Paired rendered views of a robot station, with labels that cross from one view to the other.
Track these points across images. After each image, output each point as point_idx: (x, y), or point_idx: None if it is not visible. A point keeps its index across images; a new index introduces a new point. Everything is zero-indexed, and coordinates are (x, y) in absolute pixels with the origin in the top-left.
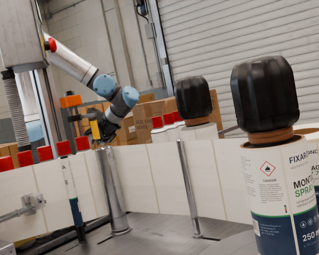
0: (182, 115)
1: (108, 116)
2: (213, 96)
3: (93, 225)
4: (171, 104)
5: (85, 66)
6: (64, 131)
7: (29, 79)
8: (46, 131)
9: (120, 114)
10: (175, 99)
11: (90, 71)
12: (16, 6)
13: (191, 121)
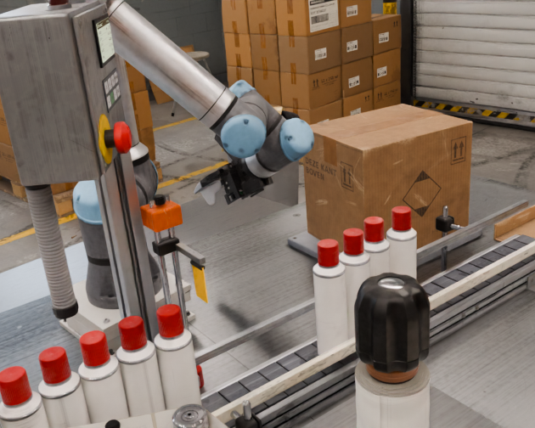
0: (362, 358)
1: (250, 164)
2: (465, 136)
3: None
4: (374, 157)
5: (209, 95)
6: (147, 258)
7: None
8: (115, 255)
9: (272, 167)
10: (385, 147)
11: (218, 105)
12: (47, 66)
13: (377, 374)
